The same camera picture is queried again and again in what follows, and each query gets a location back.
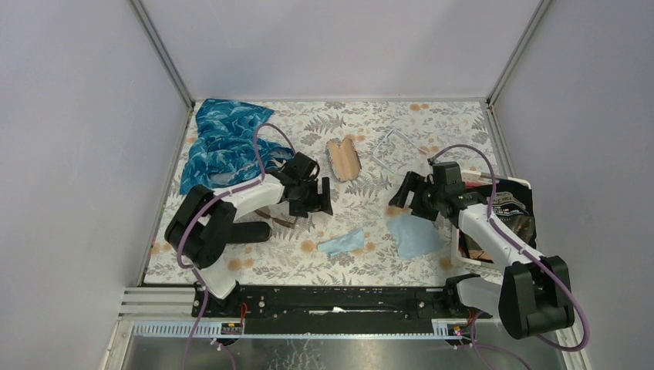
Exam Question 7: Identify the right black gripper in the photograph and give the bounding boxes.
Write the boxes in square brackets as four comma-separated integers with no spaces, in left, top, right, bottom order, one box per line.
[387,171,444,223]

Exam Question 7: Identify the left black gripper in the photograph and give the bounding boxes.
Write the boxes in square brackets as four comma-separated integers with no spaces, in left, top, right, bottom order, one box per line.
[290,178,333,220]

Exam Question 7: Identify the brown sunglasses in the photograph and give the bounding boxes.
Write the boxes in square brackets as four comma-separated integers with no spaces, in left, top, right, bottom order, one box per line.
[255,209,298,229]

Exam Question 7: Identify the small light blue cloth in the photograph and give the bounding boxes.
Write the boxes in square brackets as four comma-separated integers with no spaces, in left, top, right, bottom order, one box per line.
[317,228,365,257]

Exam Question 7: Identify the flag pattern glasses case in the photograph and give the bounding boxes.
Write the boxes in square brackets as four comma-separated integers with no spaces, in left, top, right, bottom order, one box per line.
[326,137,362,182]

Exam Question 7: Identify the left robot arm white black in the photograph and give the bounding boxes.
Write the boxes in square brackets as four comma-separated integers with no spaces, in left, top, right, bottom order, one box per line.
[164,152,333,317]

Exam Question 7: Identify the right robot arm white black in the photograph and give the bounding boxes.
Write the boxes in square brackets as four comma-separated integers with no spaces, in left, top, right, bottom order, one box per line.
[389,162,576,339]

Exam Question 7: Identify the black glasses case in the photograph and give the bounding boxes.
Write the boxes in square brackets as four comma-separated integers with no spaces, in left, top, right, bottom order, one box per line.
[227,221,272,244]

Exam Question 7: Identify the large light blue cloth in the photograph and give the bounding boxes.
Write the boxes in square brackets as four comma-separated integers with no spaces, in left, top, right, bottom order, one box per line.
[386,214,445,261]

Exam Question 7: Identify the blue patterned fabric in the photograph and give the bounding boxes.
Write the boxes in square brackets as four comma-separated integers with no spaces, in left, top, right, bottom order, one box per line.
[180,99,295,195]

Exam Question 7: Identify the white storage bin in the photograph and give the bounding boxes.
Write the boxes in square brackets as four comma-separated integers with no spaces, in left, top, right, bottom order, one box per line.
[453,170,537,269]

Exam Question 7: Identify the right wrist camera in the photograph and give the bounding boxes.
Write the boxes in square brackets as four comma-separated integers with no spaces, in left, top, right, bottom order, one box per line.
[431,161,463,186]

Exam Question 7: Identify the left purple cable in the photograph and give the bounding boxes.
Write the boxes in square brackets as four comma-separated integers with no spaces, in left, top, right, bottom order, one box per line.
[176,122,298,370]

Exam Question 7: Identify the purple cable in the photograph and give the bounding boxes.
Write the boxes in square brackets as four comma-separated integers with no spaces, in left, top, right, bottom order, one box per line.
[429,144,591,370]
[176,122,298,370]

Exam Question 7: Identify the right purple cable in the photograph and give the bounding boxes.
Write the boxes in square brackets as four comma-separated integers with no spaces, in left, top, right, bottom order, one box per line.
[429,144,591,370]

